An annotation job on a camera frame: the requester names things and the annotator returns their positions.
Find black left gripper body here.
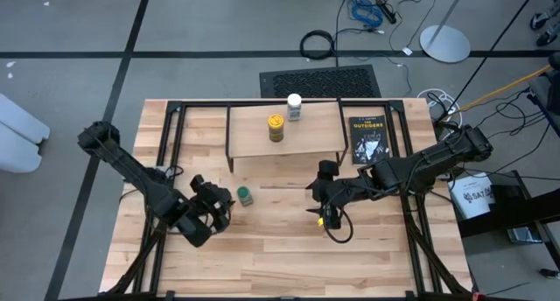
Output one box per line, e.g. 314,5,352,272
190,174,235,233

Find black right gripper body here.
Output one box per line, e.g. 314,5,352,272
318,159,374,230

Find green-lid oregano glass jar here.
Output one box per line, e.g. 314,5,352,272
236,185,255,207

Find yellow-lid crunchy onion can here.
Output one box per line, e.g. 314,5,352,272
267,113,285,144

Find white-lid bagel sesame jar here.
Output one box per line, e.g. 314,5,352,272
286,93,303,123

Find wooden shelf riser black legs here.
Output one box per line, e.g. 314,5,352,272
225,97,350,174

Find black paperback book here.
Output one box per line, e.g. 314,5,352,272
348,115,392,166

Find black perforated floor mat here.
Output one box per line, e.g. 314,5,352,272
258,64,382,99

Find black side cart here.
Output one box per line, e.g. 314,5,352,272
454,169,560,249

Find black power strip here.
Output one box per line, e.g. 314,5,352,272
375,1,398,25

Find pale white floor object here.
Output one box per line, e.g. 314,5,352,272
0,93,52,174

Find thin black pole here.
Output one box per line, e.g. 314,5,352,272
450,0,542,105

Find person's shoe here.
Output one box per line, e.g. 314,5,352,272
529,10,560,31
535,27,560,47

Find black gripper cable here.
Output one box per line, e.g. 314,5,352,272
323,204,354,244

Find black coiled cable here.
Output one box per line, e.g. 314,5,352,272
299,29,337,60

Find white coiled cable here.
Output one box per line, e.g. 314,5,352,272
415,88,460,118

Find blue coiled cable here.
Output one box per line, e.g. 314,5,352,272
349,0,385,29

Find yellow cable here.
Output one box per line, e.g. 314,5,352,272
445,64,552,118

